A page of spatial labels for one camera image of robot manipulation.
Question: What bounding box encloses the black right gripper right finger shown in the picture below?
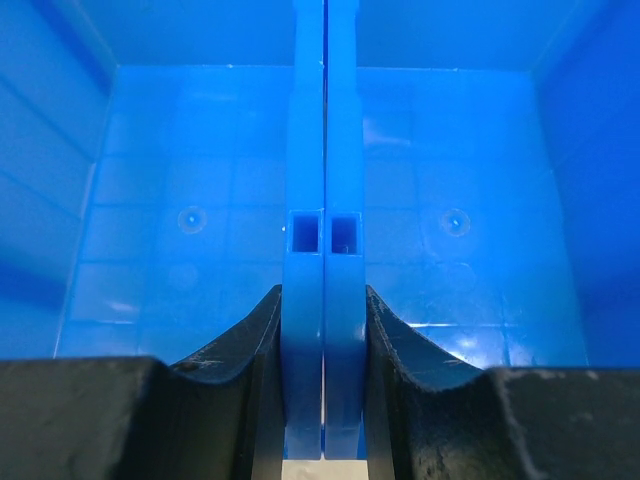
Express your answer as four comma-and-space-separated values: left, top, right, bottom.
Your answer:
364, 289, 639, 479

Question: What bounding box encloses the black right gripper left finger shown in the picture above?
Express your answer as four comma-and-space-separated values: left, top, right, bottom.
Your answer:
1, 286, 283, 479

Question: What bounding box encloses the blue three-compartment plastic bin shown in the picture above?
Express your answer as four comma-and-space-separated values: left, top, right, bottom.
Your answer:
1, 1, 639, 460

